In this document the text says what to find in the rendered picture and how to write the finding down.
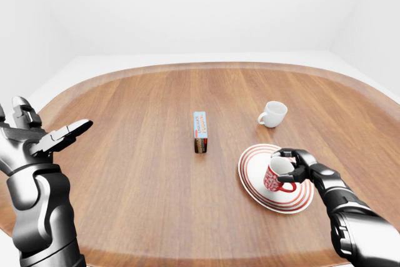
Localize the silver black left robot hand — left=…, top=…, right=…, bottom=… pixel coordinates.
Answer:
left=0, top=96, right=94, bottom=177

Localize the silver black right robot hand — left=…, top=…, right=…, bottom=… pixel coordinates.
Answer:
left=270, top=148, right=319, bottom=184

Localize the red patterned mug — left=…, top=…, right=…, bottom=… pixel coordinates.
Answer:
left=264, top=156, right=298, bottom=193

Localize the white plate with red rings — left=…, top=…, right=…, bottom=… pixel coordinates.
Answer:
left=237, top=143, right=314, bottom=215

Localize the white mug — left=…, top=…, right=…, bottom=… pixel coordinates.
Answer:
left=257, top=101, right=288, bottom=129

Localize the blue chocolate pudding box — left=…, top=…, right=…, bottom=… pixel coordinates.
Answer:
left=192, top=111, right=209, bottom=154

